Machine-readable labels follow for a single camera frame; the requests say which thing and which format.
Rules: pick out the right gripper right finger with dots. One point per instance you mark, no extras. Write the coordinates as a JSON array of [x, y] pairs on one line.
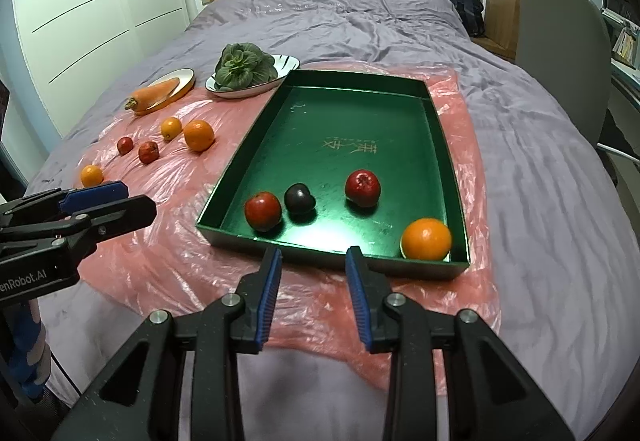
[[368, 290]]

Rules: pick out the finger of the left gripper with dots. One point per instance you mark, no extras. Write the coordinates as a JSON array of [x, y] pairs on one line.
[[121, 217], [81, 199]]

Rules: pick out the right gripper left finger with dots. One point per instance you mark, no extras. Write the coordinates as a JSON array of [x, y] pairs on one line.
[[259, 292]]

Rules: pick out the big red apple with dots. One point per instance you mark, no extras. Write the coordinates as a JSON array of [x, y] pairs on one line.
[[363, 188]]

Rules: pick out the small yellow orange back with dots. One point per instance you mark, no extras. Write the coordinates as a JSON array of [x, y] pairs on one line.
[[170, 128]]

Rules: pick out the large textured orange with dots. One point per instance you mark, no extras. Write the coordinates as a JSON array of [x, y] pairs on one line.
[[198, 135]]

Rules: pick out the blue gloved left hand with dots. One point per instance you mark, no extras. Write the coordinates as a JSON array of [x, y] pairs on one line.
[[25, 355]]

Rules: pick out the orange carrot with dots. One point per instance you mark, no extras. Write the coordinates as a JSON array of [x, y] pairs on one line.
[[146, 98]]

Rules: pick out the green rectangular tray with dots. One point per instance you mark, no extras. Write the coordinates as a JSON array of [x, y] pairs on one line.
[[317, 128]]

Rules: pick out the orange rimmed plate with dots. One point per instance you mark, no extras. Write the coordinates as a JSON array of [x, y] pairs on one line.
[[187, 81]]

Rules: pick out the green leafy vegetable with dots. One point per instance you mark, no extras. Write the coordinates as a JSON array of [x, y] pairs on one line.
[[242, 66]]

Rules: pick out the white wardrobe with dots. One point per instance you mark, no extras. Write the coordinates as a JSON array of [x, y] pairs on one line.
[[75, 49]]

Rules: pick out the black backpack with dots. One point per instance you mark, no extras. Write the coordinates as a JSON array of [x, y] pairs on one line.
[[471, 15]]

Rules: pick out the wooden nightstand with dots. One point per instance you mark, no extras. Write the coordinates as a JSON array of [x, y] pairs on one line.
[[502, 22]]

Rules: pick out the grey chair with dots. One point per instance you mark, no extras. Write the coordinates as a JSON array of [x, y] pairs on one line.
[[564, 44]]

